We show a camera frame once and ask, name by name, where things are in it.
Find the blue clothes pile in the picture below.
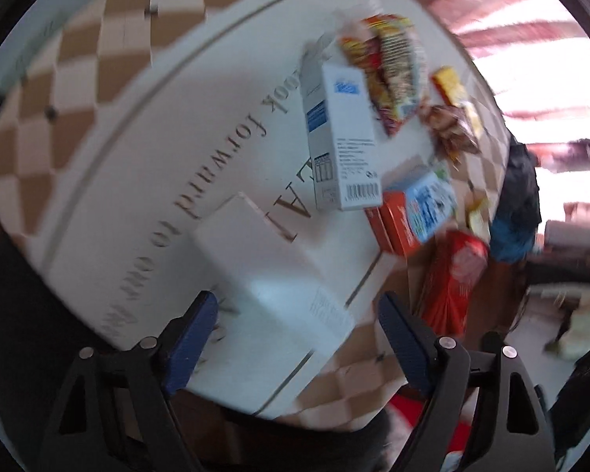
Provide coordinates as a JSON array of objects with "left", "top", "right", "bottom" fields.
[{"left": 490, "top": 138, "right": 541, "bottom": 264}]

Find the white rectangular carton box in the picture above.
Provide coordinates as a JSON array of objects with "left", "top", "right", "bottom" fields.
[{"left": 187, "top": 194, "right": 355, "bottom": 419}]

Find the brown checkered tablecloth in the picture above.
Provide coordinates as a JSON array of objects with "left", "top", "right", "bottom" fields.
[{"left": 0, "top": 0, "right": 509, "bottom": 431}]

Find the white blue milk carton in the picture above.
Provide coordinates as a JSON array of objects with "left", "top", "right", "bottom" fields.
[{"left": 301, "top": 61, "right": 382, "bottom": 211}]

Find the orange yellow noodle snack bag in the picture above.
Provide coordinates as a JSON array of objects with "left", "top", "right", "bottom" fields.
[{"left": 339, "top": 13, "right": 427, "bottom": 136}]

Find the brown snack wrapper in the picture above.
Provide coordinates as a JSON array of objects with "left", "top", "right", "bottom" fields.
[{"left": 420, "top": 105, "right": 479, "bottom": 163}]

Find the yellow snack packet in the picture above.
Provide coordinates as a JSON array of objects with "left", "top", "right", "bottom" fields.
[{"left": 430, "top": 66, "right": 469, "bottom": 107}]

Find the blue red milk carton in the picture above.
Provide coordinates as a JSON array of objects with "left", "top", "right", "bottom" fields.
[{"left": 364, "top": 163, "right": 457, "bottom": 258}]

